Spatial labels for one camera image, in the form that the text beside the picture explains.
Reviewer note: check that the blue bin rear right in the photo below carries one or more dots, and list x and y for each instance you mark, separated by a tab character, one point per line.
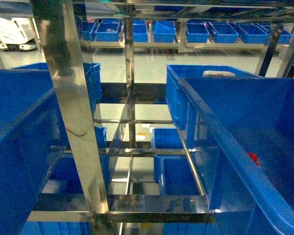
175	96

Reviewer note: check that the large blue bin upper right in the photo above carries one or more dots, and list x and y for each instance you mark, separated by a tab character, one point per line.
248	115

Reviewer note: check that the stainless steel rack frame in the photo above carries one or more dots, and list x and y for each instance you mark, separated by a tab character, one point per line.
76	190

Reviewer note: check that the blue bin rear left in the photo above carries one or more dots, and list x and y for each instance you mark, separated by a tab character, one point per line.
92	79

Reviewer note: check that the blue bin lower centre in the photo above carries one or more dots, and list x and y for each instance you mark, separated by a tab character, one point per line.
174	176

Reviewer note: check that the red toy building block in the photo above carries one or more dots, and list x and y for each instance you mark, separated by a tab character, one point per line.
253	157

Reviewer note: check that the large blue bin upper left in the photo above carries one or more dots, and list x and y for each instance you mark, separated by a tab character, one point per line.
32	139

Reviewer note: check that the large blue bin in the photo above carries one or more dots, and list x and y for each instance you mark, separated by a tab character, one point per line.
32	139
248	115

